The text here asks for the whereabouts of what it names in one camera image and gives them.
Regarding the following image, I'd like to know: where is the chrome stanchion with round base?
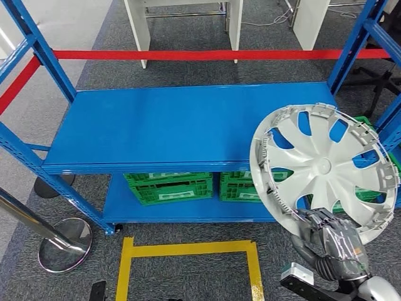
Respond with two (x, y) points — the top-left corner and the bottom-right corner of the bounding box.
(0, 186), (93, 275)

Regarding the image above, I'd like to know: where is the blue metal shelf rack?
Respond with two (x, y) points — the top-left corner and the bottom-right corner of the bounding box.
(0, 0), (401, 237)

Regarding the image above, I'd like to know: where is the black office chair base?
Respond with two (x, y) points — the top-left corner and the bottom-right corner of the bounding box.
(341, 62), (401, 118)

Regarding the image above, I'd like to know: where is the white desk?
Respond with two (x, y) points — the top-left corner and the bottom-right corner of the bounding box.
(124, 0), (244, 70)
(292, 0), (331, 51)

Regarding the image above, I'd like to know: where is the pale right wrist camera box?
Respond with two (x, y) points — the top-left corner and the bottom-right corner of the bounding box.
(280, 262), (315, 287)

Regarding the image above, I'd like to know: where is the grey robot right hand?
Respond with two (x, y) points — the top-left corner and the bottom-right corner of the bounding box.
(290, 206), (371, 282)

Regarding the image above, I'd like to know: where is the white floor cable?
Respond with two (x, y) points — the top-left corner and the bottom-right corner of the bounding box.
(241, 6), (294, 28)

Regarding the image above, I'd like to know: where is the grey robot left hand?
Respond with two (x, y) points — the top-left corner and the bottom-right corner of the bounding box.
(89, 280), (107, 301)

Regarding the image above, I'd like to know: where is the black stanchion with matte base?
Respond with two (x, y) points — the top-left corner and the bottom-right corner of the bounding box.
(34, 173), (77, 199)

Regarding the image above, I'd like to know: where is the silver plastic wheel hubcap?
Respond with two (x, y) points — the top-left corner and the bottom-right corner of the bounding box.
(249, 103), (400, 246)

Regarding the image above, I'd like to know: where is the red barrier belt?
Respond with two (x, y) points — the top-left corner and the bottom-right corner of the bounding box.
(53, 49), (390, 61)
(0, 56), (41, 116)

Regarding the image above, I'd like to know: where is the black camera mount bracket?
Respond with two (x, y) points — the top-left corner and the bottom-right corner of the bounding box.
(280, 276), (358, 301)

